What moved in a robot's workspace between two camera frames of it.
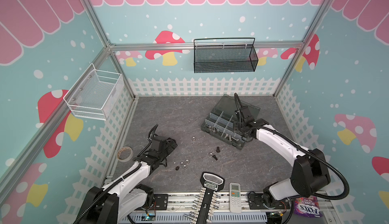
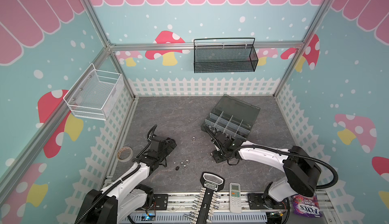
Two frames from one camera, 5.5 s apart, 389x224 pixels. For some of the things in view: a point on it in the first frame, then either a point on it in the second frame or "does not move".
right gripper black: x=238 y=126 to x=217 y=136
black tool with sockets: x=208 y=200 does not move
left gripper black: x=170 y=148 does not move
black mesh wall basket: x=225 y=55 does not move
